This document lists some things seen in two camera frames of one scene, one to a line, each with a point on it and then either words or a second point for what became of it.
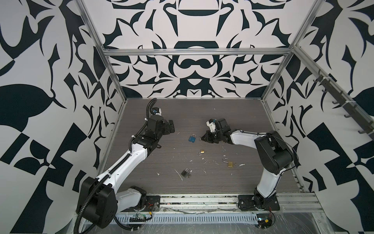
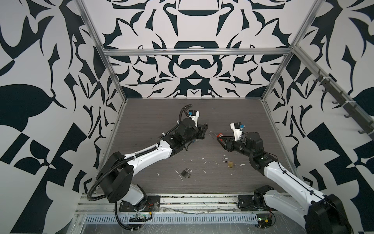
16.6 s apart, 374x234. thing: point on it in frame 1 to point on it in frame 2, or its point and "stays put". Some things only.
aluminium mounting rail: x=289 y=203 stays put
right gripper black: x=207 y=134 to x=230 y=142
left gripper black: x=167 y=130 to x=200 y=132
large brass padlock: x=230 y=163 stays put
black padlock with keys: x=186 y=173 stays put
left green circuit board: x=140 y=217 stays put
